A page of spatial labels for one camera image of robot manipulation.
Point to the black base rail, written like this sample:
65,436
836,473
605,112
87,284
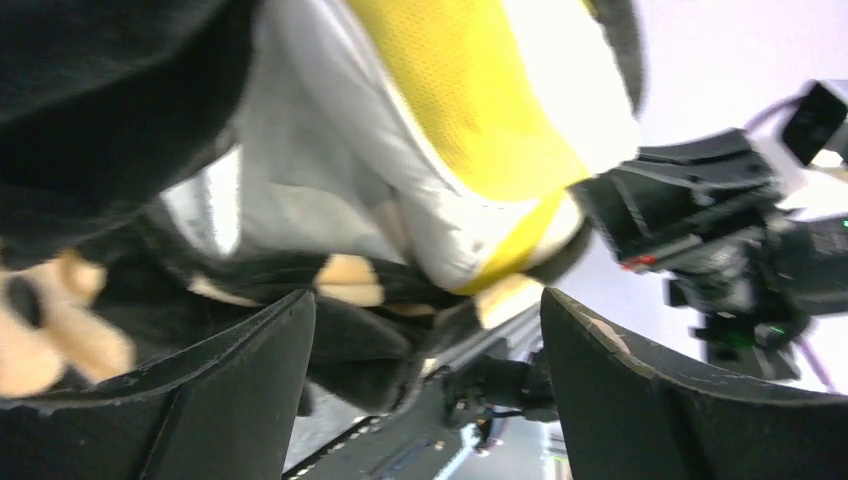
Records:
460,404

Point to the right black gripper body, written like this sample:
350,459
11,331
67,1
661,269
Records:
706,212

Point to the cream pillow with yellow edge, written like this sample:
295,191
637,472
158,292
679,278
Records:
417,155

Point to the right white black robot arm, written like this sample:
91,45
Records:
810,261

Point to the black floral pillowcase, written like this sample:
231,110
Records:
169,167

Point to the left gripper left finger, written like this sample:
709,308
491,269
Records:
223,408

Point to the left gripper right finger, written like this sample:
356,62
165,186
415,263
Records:
631,408

